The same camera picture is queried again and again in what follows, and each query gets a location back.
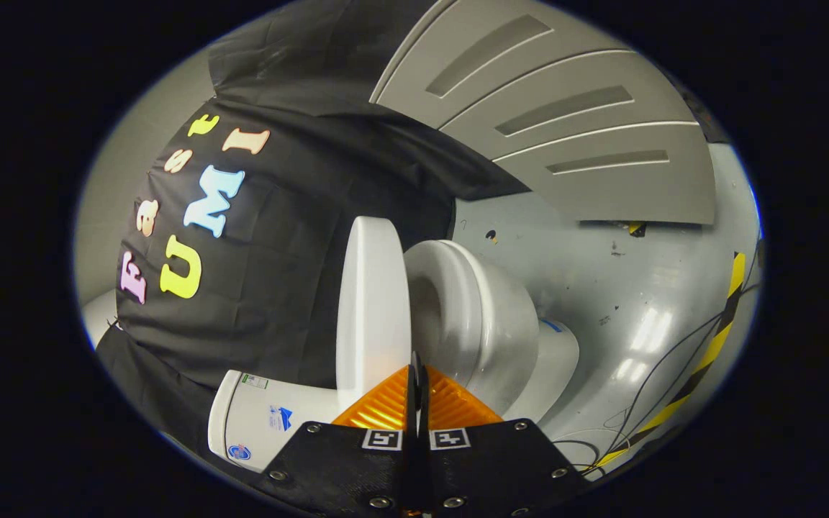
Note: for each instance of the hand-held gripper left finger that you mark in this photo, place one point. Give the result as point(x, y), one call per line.
point(342, 467)

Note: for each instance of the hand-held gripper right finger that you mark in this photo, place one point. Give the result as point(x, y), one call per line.
point(494, 467)

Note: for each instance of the white ceramic toilet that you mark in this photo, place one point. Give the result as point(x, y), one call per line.
point(494, 324)

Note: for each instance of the white toilet lid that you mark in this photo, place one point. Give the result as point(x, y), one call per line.
point(375, 302)

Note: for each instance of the yellow black floor tape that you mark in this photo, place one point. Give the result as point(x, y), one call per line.
point(717, 338)

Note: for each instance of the white grey cabinet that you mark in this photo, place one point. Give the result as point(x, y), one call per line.
point(587, 108)

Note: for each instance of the black backdrop cloth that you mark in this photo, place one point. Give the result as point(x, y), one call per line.
point(292, 187)

